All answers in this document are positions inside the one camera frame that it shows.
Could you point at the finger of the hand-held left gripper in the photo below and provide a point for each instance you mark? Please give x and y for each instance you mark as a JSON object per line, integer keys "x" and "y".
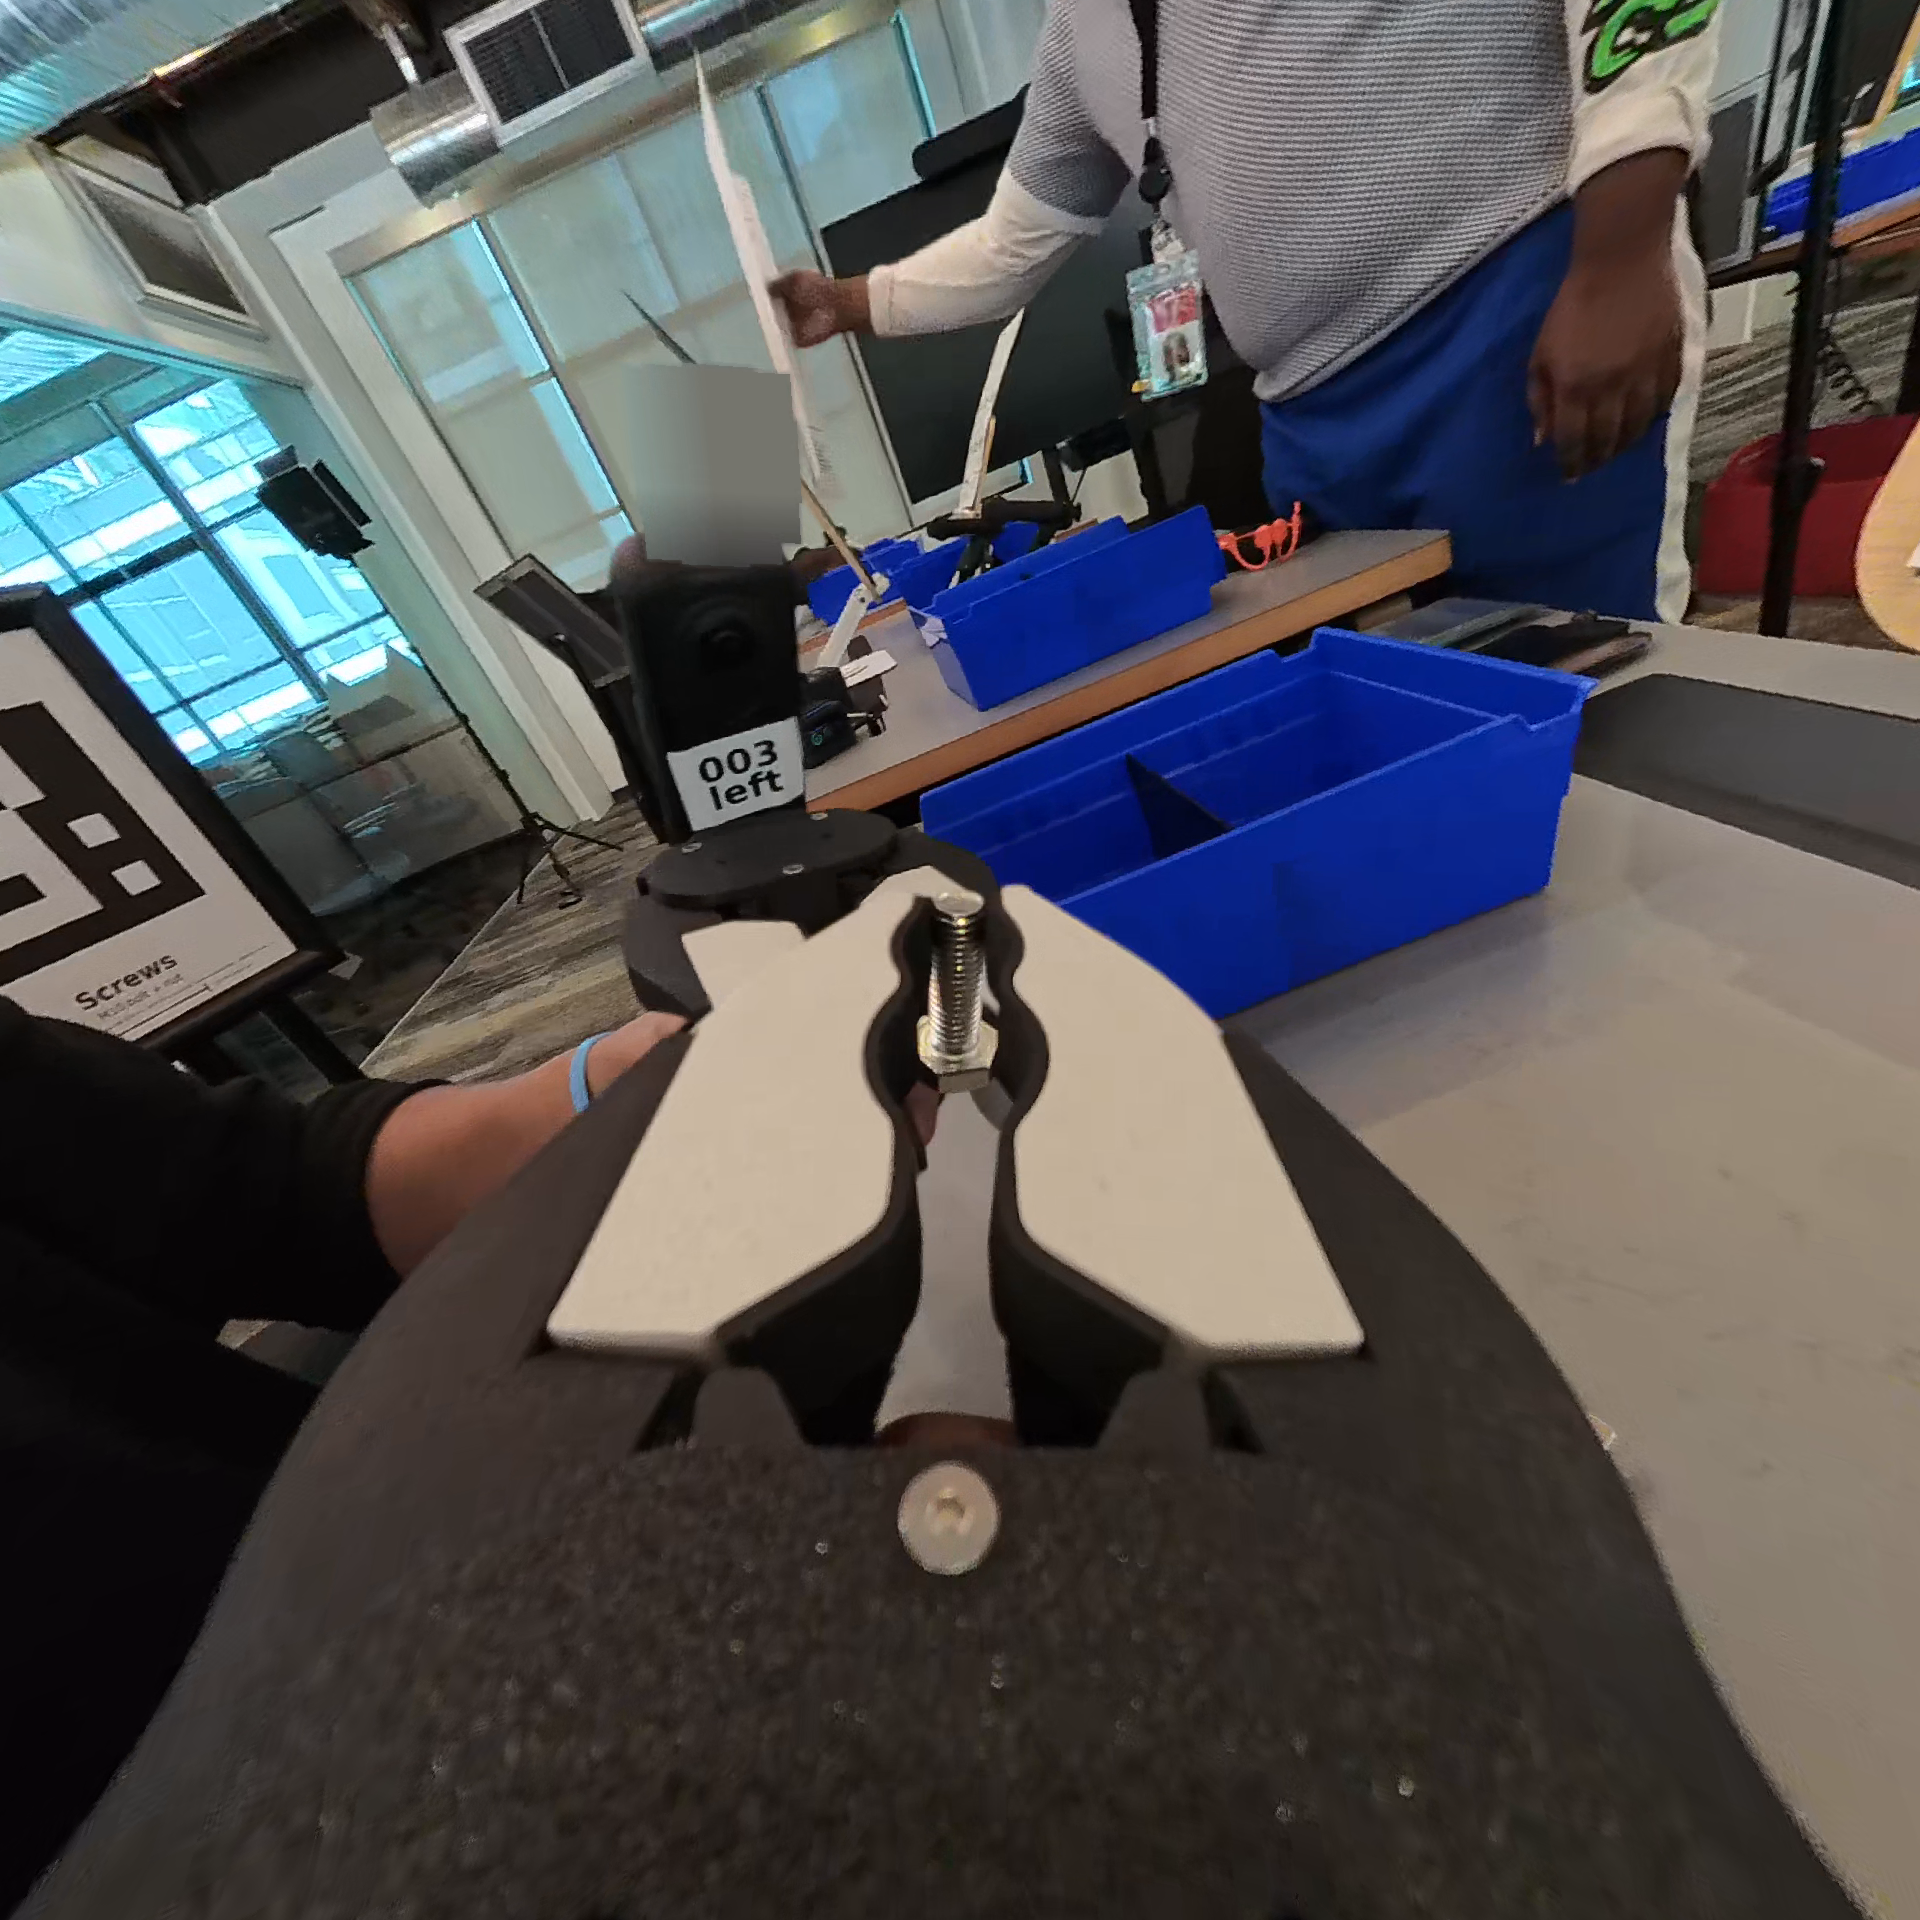
{"x": 744, "y": 953}

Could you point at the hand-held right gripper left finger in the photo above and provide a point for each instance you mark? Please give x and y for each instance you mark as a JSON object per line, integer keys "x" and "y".
{"x": 720, "y": 1185}

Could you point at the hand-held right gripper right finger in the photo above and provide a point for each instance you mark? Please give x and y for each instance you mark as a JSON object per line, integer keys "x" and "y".
{"x": 1171, "y": 1185}

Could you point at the silver hex bolt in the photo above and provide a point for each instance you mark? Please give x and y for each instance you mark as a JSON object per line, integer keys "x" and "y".
{"x": 957, "y": 967}

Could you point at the silver hex nut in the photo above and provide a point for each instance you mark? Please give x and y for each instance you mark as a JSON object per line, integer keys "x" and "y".
{"x": 957, "y": 1050}

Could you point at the blue plastic bin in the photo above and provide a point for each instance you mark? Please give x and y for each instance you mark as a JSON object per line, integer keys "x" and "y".
{"x": 1349, "y": 839}
{"x": 878, "y": 579}
{"x": 1080, "y": 615}

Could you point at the person's left forearm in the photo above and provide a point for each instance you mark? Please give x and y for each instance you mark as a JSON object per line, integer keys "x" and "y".
{"x": 465, "y": 1155}

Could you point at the person's left hand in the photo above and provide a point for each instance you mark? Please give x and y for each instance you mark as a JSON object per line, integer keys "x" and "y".
{"x": 646, "y": 1042}

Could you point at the black battery charger case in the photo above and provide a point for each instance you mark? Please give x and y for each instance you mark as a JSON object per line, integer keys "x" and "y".
{"x": 822, "y": 727}

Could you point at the blue wristband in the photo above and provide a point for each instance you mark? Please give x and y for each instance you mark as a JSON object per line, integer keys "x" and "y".
{"x": 589, "y": 1073}

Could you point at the black music stand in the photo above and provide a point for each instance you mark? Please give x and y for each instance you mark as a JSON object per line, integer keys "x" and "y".
{"x": 547, "y": 615}

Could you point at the black bin divider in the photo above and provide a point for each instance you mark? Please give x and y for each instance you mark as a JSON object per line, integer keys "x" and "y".
{"x": 1177, "y": 818}

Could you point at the thin white sign board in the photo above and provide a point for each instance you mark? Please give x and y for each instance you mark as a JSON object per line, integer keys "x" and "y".
{"x": 991, "y": 404}

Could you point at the large black screen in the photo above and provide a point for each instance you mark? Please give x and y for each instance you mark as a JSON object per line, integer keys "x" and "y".
{"x": 931, "y": 300}

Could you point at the long white paper strip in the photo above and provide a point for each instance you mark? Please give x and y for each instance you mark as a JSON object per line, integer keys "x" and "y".
{"x": 750, "y": 224}

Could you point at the black light panel tripod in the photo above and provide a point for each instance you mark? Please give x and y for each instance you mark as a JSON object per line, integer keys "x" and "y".
{"x": 312, "y": 503}

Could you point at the white ID badge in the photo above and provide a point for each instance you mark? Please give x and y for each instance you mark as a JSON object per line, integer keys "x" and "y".
{"x": 1166, "y": 316}

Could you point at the white framed ceiling vent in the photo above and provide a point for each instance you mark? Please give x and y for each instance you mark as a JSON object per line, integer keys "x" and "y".
{"x": 547, "y": 60}

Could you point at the black zip pouch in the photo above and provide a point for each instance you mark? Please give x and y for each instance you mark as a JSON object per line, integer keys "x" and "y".
{"x": 1560, "y": 644}

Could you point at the red plastic crate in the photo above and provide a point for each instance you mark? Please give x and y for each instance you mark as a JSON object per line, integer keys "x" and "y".
{"x": 1800, "y": 523}

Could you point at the silver ventilation duct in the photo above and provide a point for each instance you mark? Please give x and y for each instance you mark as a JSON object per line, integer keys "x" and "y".
{"x": 434, "y": 143}

